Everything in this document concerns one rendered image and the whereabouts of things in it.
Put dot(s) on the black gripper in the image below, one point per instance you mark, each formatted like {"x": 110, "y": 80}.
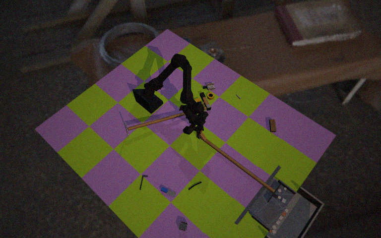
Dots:
{"x": 189, "y": 129}

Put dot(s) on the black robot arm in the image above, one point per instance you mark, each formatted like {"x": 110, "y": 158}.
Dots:
{"x": 191, "y": 107}

